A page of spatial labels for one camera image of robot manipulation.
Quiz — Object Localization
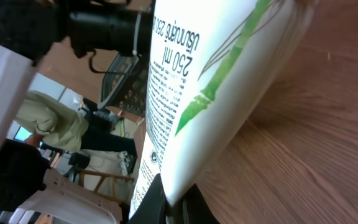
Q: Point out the grey plastic mesh basket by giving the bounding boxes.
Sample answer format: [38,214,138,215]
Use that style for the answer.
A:
[98,54,148,117]

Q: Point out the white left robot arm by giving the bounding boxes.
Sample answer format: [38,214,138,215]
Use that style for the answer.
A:
[0,1,154,223]

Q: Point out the white tube with gold cap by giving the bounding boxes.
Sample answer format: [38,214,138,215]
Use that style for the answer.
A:
[129,0,317,223]

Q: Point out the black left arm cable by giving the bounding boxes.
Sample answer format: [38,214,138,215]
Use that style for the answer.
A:
[87,49,130,76]

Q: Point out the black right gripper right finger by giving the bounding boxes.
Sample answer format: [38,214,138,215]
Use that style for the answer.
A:
[181,184,220,224]

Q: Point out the person in beige shirt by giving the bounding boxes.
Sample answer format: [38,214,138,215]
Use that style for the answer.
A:
[14,90,137,157]

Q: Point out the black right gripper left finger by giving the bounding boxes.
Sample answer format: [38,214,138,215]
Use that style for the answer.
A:
[128,174,166,224]

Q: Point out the wooden chair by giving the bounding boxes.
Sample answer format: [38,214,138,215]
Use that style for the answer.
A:
[74,169,135,204]

